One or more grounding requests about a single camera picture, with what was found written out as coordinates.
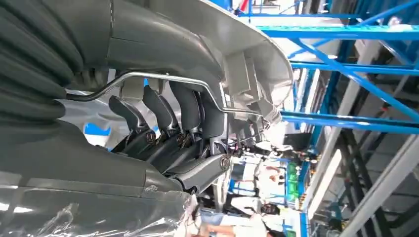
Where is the person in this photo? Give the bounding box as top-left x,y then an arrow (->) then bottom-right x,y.
196,202 -> 286,237

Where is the blue rack with metal part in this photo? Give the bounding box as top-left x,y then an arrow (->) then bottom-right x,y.
235,0 -> 419,158

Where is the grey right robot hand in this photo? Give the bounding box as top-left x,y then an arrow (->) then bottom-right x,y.
0,0 -> 232,237

